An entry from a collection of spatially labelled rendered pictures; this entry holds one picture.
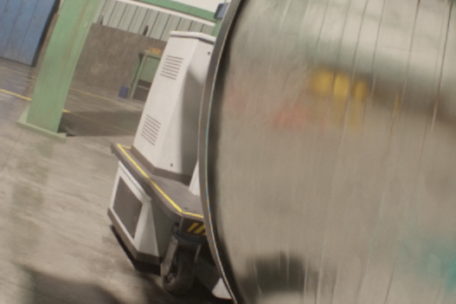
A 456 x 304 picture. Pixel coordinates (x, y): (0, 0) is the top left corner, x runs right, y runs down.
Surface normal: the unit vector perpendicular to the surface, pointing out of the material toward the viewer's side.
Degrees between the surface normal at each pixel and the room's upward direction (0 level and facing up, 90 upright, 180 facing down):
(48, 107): 90
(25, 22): 90
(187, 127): 90
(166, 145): 90
